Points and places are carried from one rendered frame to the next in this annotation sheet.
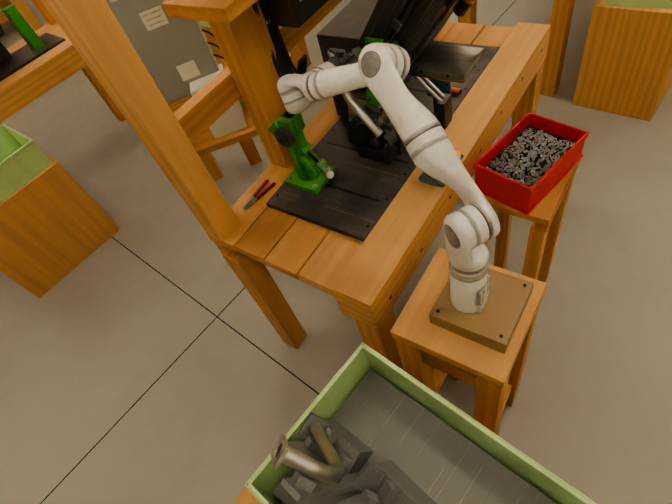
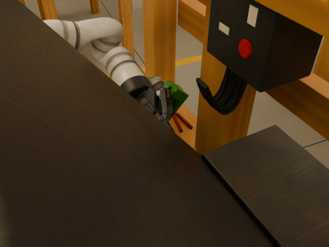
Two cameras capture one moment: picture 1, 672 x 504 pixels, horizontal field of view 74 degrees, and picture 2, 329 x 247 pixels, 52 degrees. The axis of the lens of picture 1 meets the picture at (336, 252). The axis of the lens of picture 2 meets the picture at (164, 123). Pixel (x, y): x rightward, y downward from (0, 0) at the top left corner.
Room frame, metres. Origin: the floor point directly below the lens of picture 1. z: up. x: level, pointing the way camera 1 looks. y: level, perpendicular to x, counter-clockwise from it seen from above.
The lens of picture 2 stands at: (1.46, -0.76, 1.69)
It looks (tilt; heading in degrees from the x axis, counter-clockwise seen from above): 41 degrees down; 103
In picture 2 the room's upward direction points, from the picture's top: straight up
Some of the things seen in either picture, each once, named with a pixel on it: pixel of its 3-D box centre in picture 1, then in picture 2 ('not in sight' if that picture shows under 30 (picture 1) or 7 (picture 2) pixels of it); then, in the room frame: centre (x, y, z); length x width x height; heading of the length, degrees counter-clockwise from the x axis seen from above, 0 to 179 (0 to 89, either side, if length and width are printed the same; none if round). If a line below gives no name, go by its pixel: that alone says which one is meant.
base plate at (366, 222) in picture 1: (391, 121); not in sight; (1.41, -0.38, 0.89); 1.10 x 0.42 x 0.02; 131
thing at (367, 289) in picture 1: (460, 149); not in sight; (1.20, -0.56, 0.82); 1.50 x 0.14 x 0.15; 131
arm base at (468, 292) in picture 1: (468, 280); not in sight; (0.58, -0.29, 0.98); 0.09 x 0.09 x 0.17; 43
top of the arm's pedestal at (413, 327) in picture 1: (467, 310); not in sight; (0.58, -0.29, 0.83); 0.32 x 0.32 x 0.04; 41
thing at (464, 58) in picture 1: (419, 59); not in sight; (1.39, -0.51, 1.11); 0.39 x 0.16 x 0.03; 41
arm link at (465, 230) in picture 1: (468, 239); not in sight; (0.59, -0.29, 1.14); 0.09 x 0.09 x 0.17; 10
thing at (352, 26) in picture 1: (367, 58); (273, 245); (1.59, -0.37, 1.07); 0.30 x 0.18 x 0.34; 131
